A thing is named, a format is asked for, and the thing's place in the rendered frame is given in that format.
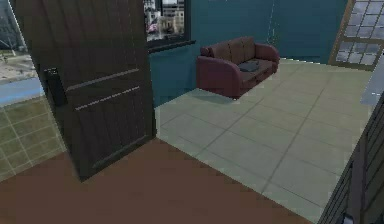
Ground black door handle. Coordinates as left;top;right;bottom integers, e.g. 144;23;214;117
43;67;68;108

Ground dark slatted door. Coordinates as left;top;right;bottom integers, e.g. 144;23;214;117
316;93;384;224

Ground grey cushion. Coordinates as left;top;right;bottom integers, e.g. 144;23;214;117
237;60;261;73

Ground wooden framed glass door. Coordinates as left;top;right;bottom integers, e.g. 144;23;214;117
327;0;384;72

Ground dark red sofa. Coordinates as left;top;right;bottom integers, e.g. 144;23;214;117
195;35;281;100

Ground black framed window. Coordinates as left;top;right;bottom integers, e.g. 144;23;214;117
143;0;197;54

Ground dark brown room door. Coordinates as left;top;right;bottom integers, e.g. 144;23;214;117
9;0;158;183

